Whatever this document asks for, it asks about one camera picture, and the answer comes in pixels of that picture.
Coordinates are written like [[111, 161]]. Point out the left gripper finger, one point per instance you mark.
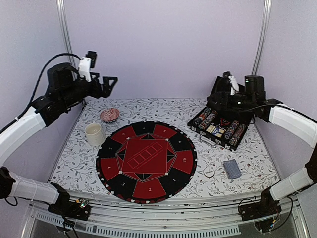
[[109, 81], [105, 91]]

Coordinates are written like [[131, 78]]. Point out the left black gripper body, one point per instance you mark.
[[95, 91]]

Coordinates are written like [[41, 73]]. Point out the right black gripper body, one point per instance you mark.
[[230, 106]]

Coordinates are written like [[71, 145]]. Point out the blue playing card deck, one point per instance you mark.
[[232, 169]]

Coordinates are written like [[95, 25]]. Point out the white dealer button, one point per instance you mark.
[[209, 172]]

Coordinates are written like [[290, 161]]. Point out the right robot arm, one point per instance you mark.
[[277, 113]]

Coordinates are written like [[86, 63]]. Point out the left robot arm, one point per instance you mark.
[[67, 88]]

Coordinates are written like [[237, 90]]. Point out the boxed texas holdem cards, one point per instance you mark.
[[217, 131]]

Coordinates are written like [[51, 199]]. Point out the chip row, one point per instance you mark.
[[207, 121], [230, 131], [236, 136], [202, 116]]

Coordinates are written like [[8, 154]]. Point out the chip row back left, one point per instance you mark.
[[202, 116]]

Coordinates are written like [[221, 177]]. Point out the chip row inner right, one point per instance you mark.
[[230, 131]]

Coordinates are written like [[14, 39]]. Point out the black poker chip case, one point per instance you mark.
[[224, 119]]

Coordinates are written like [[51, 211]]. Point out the red patterned small bowl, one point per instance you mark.
[[109, 115]]

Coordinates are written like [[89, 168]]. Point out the chip row outer right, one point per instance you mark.
[[236, 136]]

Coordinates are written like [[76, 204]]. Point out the cream ceramic cup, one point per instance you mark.
[[94, 134]]

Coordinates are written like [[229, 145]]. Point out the round red black poker mat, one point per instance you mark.
[[146, 162]]

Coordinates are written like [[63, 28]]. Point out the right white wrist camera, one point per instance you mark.
[[234, 86]]

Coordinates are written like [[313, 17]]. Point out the chrome case handle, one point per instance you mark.
[[209, 140]]

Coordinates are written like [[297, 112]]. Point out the left aluminium frame post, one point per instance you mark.
[[63, 25]]

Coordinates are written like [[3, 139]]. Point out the aluminium frame post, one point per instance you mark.
[[262, 37], [63, 25]]

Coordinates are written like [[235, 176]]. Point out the right aluminium frame post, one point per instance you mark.
[[262, 37]]

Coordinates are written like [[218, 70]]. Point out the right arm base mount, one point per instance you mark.
[[265, 216]]

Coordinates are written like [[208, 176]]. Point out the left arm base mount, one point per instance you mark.
[[79, 209]]

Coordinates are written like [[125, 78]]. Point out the aluminium front rail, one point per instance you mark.
[[204, 217]]

